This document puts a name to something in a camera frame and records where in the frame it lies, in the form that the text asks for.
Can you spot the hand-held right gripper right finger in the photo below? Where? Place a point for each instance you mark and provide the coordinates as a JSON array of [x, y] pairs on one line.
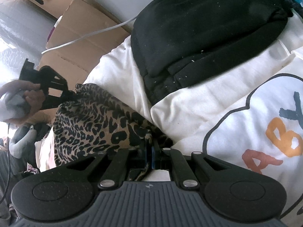
[[153, 158]]

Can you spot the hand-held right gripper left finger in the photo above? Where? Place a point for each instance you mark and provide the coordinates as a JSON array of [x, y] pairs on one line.
[[145, 158]]

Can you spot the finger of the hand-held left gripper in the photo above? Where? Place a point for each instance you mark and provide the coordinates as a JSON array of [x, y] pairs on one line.
[[53, 102], [64, 88]]

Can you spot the leopard print garment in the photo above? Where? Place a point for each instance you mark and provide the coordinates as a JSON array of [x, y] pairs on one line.
[[94, 127]]

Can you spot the person's left hand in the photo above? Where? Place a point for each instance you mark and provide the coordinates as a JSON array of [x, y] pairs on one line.
[[33, 99]]

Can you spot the grey wrapped appliance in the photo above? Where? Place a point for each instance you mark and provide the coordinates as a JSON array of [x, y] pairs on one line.
[[21, 33]]

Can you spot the grey neck pillow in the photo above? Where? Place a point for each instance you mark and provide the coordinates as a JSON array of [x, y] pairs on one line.
[[21, 144]]

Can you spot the bear printed bedsheet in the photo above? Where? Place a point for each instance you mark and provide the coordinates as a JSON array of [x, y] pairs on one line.
[[213, 113]]

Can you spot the flat cardboard sheet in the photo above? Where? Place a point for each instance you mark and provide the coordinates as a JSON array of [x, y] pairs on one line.
[[94, 19]]

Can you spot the black folded garment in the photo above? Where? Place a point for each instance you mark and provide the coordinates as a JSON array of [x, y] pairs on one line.
[[201, 35]]

